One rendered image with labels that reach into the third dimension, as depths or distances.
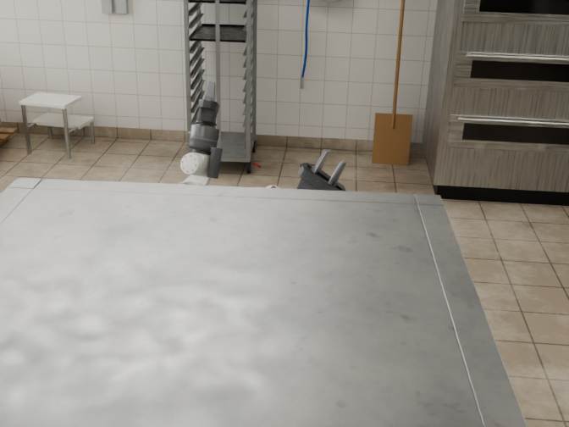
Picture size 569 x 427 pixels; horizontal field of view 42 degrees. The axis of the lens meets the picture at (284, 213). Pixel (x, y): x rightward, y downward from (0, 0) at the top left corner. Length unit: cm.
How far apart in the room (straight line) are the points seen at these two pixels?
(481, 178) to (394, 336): 494
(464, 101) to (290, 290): 471
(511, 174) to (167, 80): 293
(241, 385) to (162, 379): 6
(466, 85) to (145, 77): 274
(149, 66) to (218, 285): 583
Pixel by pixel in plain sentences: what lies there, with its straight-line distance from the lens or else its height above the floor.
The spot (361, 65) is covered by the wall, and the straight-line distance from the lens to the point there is 621.
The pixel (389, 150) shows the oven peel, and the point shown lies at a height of 12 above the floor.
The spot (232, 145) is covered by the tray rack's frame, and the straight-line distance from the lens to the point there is 599.
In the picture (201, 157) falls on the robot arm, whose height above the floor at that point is 135.
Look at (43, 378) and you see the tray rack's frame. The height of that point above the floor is 182.
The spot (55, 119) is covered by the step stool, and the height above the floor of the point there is 24.
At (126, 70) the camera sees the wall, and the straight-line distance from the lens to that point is 650.
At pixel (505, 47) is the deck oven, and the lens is 525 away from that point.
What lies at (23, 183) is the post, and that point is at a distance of 87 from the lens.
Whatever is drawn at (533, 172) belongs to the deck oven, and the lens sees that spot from 556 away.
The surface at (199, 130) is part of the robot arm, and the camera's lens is 228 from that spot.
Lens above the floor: 214
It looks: 25 degrees down
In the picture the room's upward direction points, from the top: 2 degrees clockwise
